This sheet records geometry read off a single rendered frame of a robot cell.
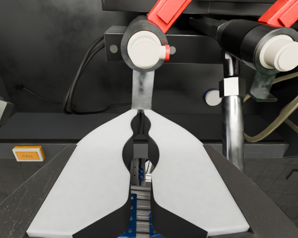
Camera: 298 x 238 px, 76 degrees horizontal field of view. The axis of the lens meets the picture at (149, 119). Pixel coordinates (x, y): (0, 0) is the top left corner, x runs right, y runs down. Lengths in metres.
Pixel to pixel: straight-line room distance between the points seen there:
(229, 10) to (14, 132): 0.45
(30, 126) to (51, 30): 0.21
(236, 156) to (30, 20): 0.42
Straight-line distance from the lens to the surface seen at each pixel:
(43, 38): 0.47
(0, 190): 2.43
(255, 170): 2.13
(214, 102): 0.48
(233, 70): 0.19
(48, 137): 0.44
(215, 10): 0.28
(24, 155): 0.45
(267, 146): 0.47
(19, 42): 0.49
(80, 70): 0.27
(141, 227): 0.81
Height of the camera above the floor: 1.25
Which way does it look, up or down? 58 degrees down
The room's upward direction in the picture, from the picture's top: 176 degrees clockwise
